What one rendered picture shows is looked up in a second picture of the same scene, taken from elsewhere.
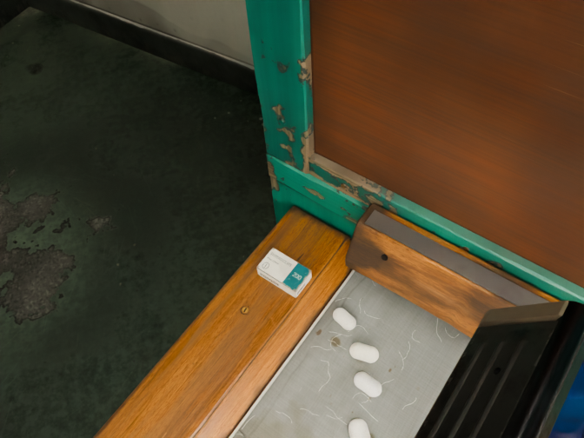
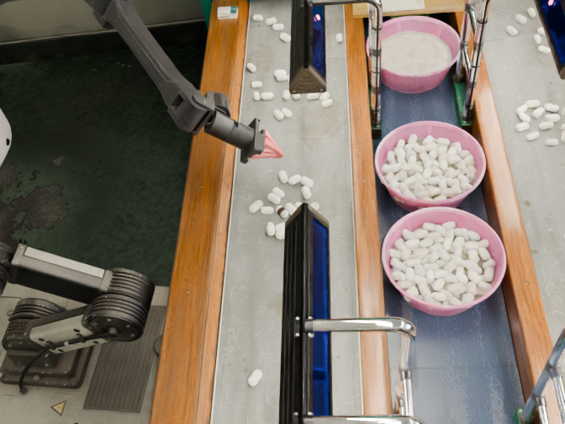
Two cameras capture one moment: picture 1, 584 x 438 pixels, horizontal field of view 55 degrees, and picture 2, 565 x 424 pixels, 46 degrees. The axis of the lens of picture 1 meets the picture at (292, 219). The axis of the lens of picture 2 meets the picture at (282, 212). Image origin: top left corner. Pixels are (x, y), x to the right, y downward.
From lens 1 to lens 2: 164 cm
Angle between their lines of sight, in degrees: 19
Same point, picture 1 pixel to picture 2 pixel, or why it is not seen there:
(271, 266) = (222, 11)
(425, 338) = (287, 11)
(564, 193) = not seen: outside the picture
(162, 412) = (219, 60)
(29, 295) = (45, 214)
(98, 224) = (58, 161)
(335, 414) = (273, 39)
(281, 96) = not seen: outside the picture
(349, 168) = not seen: outside the picture
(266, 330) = (234, 29)
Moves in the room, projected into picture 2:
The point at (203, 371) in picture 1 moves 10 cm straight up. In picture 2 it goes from (223, 46) to (217, 18)
